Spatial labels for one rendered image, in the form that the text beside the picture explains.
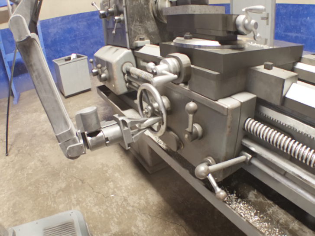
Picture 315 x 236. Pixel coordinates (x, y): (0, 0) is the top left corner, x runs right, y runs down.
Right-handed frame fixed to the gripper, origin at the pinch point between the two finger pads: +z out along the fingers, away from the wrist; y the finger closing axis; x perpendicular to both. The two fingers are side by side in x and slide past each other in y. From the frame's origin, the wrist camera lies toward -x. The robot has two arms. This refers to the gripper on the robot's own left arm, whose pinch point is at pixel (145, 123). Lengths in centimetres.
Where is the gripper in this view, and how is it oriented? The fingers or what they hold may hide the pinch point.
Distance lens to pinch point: 68.4
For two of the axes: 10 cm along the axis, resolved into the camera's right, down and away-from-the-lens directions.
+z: 8.6, -2.9, 4.2
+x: 4.8, 1.8, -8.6
